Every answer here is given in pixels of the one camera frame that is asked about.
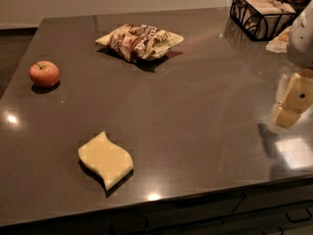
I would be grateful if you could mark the brown chip bag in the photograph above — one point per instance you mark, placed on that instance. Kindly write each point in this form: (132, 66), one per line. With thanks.
(139, 42)

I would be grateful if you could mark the red apple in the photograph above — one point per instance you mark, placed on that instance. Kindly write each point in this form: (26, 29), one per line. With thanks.
(44, 74)

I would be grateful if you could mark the cream snack packet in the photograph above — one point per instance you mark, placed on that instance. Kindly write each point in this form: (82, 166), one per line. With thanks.
(279, 43)

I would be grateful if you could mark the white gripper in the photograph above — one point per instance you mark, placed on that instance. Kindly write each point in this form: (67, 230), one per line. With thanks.
(302, 38)

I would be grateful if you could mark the yellow wavy sponge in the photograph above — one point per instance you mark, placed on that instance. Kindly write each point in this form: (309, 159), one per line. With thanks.
(109, 161)

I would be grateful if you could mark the dark drawer handle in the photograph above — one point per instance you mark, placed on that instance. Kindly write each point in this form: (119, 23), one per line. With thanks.
(299, 216)

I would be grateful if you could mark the white packets in basket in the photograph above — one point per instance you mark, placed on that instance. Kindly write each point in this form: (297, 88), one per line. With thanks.
(267, 9)

